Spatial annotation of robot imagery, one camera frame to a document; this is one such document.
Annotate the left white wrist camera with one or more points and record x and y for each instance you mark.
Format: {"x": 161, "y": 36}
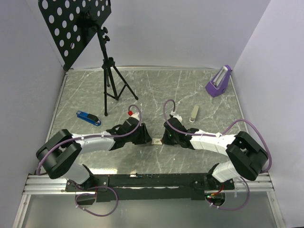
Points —
{"x": 134, "y": 118}

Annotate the small white staple box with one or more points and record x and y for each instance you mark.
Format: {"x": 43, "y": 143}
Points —
{"x": 156, "y": 141}

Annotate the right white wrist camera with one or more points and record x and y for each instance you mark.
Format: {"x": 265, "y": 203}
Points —
{"x": 175, "y": 115}

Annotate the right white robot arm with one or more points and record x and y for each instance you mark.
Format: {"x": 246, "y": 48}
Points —
{"x": 246, "y": 157}

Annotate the black perforated music stand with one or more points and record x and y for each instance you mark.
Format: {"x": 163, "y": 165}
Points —
{"x": 73, "y": 24}

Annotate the aluminium rail frame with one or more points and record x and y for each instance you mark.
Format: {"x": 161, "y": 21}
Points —
{"x": 43, "y": 185}

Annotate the purple metronome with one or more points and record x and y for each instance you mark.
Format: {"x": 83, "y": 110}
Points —
{"x": 218, "y": 84}

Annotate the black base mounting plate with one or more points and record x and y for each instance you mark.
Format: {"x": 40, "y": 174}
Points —
{"x": 194, "y": 186}

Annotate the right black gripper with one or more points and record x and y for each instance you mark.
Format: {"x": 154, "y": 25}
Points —
{"x": 166, "y": 140}

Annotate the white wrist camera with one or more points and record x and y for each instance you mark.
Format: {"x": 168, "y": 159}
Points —
{"x": 134, "y": 118}
{"x": 175, "y": 115}

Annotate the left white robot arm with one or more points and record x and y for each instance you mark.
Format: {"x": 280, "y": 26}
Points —
{"x": 58, "y": 155}

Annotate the beige white stapler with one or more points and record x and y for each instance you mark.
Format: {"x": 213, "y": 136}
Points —
{"x": 194, "y": 113}

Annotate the blue black stapler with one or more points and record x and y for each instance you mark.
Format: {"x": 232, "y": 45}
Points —
{"x": 90, "y": 118}

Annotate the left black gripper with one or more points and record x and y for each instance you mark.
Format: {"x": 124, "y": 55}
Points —
{"x": 145, "y": 137}

